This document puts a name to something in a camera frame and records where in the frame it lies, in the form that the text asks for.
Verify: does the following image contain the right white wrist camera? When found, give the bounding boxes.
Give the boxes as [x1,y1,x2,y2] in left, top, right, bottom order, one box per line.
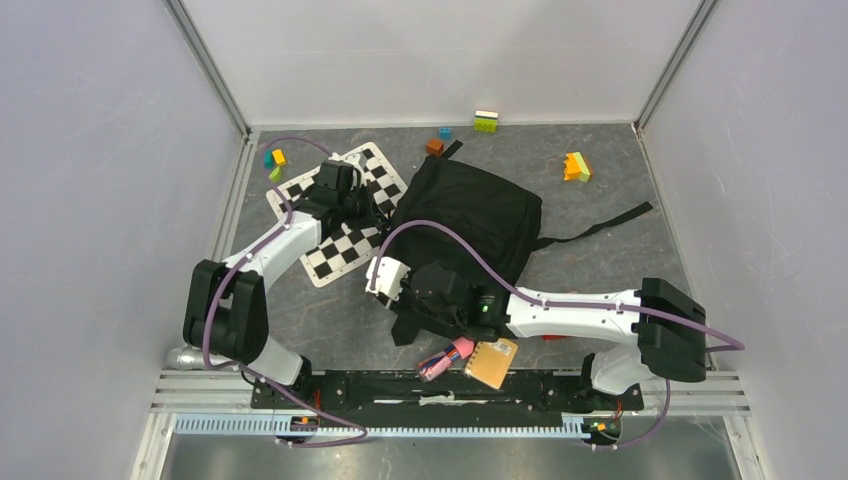
[365,256,410,301]

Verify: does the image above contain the orange brown cube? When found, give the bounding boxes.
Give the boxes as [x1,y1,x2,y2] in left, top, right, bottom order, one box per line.
[425,138,445,156]

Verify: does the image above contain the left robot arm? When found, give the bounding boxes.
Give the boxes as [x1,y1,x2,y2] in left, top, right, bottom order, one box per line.
[182,153,387,408]

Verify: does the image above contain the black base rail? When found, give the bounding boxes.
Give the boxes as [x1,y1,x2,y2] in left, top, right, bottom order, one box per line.
[152,369,750,443]

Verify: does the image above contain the yellow wooden block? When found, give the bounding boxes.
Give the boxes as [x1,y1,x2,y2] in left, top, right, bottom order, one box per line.
[271,149,287,167]

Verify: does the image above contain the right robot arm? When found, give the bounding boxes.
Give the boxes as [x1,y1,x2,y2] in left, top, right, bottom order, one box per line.
[366,257,707,408]

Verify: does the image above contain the orange spiral notepad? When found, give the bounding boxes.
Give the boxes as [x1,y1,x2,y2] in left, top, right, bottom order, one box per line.
[464,338,518,389]

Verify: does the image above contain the black backpack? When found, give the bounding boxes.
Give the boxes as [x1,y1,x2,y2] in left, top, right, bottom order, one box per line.
[380,139,655,348]

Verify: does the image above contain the green half-round block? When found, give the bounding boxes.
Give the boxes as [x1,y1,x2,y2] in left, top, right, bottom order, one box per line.
[268,166,283,184]

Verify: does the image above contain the green white lego brick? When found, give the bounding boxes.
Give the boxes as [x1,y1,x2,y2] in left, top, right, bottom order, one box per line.
[473,110,499,133]

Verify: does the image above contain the orange green sticky notes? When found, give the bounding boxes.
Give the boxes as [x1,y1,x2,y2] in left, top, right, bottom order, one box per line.
[564,152,593,183]

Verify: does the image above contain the black white chessboard mat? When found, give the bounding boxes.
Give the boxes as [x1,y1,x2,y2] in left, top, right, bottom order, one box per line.
[266,142,407,288]

